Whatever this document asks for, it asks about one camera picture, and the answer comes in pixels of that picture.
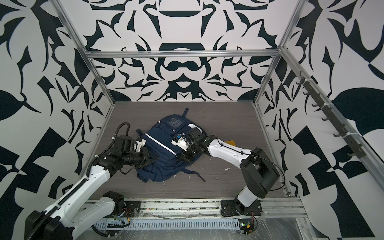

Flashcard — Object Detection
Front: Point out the black corrugated cable hose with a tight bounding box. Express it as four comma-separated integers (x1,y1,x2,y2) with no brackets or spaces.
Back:
112,122,131,142

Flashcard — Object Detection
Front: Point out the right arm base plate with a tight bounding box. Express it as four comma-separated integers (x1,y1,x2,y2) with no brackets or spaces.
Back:
221,199,263,217

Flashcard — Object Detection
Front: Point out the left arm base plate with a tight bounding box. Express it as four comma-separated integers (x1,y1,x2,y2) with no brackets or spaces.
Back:
105,201,142,218

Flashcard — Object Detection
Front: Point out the navy blue backpack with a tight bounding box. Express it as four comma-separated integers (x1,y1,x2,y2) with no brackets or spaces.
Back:
136,108,205,183

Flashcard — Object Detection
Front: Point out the white slotted cable duct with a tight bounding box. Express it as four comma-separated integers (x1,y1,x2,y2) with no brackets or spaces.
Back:
95,219,242,231

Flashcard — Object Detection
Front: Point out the small green circuit board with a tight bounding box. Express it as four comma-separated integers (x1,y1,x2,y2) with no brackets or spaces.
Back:
239,218,259,235

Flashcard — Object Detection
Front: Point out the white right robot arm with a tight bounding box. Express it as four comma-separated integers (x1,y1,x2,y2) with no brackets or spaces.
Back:
172,127,280,208

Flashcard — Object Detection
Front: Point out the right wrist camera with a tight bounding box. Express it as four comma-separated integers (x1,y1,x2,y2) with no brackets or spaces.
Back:
172,134,189,151

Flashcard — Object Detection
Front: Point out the grey wall hook rack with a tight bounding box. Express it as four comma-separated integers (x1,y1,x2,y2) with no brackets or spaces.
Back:
297,73,367,159

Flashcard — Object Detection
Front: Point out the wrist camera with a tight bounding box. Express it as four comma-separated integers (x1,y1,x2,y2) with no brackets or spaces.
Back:
134,139,146,153
172,134,189,151

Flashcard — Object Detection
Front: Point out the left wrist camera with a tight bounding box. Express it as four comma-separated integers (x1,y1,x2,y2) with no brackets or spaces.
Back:
134,139,146,153

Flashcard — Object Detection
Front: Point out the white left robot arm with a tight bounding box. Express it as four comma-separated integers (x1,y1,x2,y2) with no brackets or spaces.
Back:
24,135,152,240

